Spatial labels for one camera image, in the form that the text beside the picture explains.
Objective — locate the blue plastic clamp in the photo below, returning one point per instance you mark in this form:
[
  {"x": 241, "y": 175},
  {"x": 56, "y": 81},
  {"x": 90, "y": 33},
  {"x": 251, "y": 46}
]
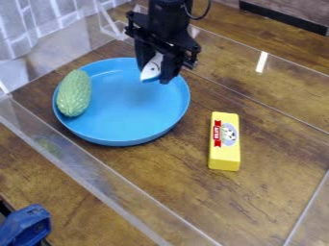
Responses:
[{"x": 25, "y": 226}]

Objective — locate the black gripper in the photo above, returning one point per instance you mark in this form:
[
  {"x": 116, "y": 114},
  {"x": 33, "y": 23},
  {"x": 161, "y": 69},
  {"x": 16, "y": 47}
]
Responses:
[{"x": 163, "y": 25}]

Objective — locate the yellow toy butter block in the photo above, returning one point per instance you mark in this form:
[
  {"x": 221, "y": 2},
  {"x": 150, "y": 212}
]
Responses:
[{"x": 225, "y": 142}]

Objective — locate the green bumpy toy gourd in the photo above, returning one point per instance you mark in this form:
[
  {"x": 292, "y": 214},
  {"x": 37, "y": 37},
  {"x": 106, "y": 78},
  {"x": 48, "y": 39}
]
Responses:
[{"x": 74, "y": 93}]

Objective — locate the white wooden toy fish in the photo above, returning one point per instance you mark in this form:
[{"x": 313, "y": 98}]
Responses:
[{"x": 151, "y": 71}]

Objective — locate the blue round plastic tray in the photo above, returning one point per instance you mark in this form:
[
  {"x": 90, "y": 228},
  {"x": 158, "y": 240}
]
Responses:
[{"x": 130, "y": 112}]

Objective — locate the black baseboard strip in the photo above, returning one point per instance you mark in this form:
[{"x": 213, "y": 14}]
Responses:
[{"x": 285, "y": 18}]

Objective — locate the grey checkered curtain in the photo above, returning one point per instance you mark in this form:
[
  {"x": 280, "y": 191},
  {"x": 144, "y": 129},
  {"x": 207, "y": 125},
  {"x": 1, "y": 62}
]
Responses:
[{"x": 29, "y": 19}]

